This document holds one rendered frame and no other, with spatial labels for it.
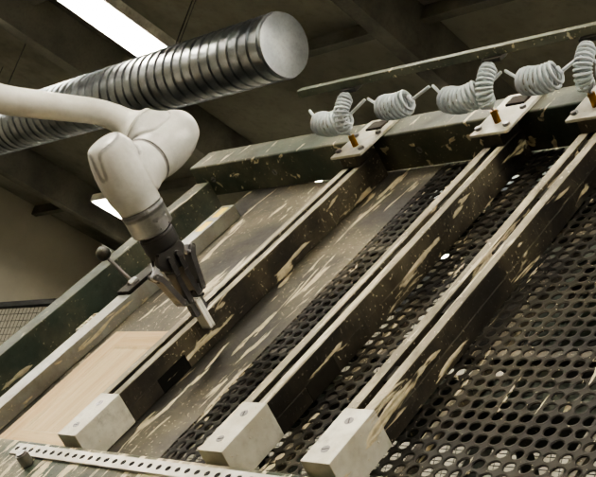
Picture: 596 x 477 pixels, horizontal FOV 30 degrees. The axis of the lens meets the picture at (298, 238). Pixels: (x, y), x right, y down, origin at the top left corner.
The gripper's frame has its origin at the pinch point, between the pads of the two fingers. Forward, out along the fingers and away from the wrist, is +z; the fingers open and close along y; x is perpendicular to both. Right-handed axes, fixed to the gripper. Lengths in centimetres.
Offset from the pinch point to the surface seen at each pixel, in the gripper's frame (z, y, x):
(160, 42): 9, 298, 339
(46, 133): 30, 245, 413
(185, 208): 5, 60, 69
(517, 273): 7, 19, -65
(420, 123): -1, 76, -10
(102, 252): -7, 18, 51
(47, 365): 4.1, -13.3, 45.6
